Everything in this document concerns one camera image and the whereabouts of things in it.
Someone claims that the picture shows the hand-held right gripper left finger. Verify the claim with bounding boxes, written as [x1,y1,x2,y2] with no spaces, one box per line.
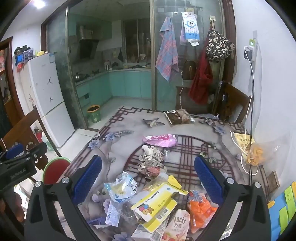
[24,155,103,241]

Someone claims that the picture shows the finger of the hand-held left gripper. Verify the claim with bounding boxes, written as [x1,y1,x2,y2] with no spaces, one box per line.
[22,142,48,164]
[5,143,24,161]

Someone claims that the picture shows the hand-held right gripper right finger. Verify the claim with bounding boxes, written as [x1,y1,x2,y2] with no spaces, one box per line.
[194,155,272,241]

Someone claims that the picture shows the red basin with green rim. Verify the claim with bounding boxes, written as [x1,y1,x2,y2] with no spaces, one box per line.
[43,157,72,186]

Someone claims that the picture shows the orange snack packet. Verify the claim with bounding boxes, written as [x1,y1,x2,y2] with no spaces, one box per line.
[187,190,218,233]

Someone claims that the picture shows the blue white wrapper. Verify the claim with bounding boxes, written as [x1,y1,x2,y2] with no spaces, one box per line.
[104,171,138,203]

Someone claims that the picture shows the clear plastic bottle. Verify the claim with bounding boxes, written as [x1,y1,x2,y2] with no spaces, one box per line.
[105,173,169,227]

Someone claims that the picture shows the strawberry print snack pouch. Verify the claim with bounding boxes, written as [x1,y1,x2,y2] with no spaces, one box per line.
[162,209,190,241]

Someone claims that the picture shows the grey paper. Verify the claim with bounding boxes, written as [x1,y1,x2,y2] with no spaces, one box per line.
[138,145,168,179]

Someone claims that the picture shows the white drink carton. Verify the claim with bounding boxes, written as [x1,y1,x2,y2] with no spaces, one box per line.
[131,222,167,241]

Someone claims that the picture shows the red fire extinguisher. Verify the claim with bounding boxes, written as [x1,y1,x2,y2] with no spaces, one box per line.
[33,128,44,143]

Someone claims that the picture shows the carved back wooden chair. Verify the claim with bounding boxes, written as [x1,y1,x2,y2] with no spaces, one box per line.
[0,105,50,183]

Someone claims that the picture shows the white cardboard box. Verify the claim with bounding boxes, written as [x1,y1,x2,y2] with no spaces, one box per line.
[74,128,101,137]

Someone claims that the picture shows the blue plastic scrap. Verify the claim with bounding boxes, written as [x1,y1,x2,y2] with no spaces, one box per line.
[87,217,107,226]

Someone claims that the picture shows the yellow paper sheet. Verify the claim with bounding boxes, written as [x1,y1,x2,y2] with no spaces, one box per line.
[233,132,256,151]

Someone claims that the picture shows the clear bag of orange snacks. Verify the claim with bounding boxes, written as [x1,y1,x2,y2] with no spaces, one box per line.
[244,139,285,167]

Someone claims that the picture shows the white refrigerator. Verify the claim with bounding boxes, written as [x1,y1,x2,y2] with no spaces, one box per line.
[20,53,75,148]

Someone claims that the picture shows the yellow cardboard box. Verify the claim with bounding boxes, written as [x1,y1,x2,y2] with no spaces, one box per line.
[131,175,189,233]

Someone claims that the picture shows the pink plastic bag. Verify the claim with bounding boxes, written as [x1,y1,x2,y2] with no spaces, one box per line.
[142,134,178,149]

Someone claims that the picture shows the green yellow waste bin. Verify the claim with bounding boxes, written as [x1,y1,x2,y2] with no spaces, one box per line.
[87,105,102,123]

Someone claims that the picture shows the small wooden block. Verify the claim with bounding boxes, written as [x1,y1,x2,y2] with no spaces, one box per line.
[266,171,280,193]

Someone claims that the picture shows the brown snack packet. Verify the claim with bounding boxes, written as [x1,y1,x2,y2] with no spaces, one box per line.
[164,108,196,126]

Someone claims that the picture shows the blue yellow plastic board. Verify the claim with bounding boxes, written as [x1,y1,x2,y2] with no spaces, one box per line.
[267,182,296,235]

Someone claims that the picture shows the plain back wooden chair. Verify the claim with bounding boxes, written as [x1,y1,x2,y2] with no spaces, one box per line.
[213,81,252,124]

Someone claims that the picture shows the blue plastic basket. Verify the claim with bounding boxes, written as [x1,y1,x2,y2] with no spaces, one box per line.
[23,48,35,61]

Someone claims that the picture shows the red hanging cloth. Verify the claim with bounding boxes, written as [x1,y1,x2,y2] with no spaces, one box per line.
[188,50,213,105]

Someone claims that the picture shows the teal kitchen cabinets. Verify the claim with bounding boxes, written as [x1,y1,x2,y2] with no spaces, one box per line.
[75,70,153,109]

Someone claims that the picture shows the dark brown appliance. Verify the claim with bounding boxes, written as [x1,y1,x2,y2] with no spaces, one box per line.
[182,60,197,80]

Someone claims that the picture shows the black range hood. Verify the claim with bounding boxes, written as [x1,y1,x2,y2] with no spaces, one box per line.
[76,25,100,59]

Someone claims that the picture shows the black power adapter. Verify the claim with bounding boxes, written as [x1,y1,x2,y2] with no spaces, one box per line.
[244,46,255,61]

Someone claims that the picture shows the letter print hanging bag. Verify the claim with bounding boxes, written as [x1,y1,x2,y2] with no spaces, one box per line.
[206,30,235,62]

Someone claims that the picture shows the plaid hanging towel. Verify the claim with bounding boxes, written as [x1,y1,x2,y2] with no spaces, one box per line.
[155,16,179,82]

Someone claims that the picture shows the ceiling light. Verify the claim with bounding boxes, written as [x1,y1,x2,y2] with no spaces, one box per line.
[30,0,47,10]

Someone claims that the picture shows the blue white hanging plastic bag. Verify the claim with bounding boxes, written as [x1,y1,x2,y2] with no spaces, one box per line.
[180,11,200,47]

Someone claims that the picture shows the white charging cable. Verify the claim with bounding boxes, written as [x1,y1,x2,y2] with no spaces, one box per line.
[230,59,259,176]

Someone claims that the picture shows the thin white cord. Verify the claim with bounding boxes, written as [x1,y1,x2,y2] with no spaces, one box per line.
[179,70,185,109]

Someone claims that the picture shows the white wall socket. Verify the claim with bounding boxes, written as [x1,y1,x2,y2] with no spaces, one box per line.
[248,38,258,62]

